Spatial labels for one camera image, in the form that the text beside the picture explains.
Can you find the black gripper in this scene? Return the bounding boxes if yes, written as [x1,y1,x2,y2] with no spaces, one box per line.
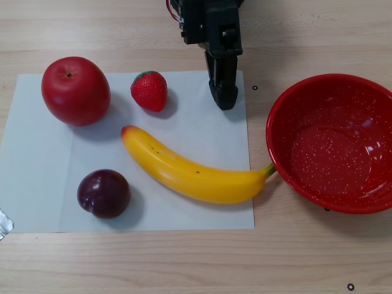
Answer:
[176,0,244,111]

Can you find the yellow plastic banana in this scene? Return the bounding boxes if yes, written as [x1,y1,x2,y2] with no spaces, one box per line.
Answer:
[120,125,277,205]

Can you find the red speckled enamel bowl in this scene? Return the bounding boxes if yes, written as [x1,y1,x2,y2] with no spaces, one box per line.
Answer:
[265,73,392,214]

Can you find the white paper sheet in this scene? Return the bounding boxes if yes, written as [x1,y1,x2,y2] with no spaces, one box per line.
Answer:
[0,69,255,234]

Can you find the red plastic strawberry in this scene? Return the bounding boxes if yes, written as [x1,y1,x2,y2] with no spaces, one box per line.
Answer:
[130,70,168,113]

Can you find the red plastic apple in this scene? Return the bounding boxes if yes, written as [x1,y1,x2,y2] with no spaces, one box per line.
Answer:
[41,56,111,127]

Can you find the dark purple plastic plum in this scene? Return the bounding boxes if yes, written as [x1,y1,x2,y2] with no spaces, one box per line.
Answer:
[77,169,132,219]

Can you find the red white gripper wires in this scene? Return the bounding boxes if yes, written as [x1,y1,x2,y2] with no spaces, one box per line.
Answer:
[166,0,184,24]

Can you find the grey duct tape piece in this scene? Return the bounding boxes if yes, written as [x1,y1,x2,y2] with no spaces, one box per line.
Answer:
[0,208,15,242]

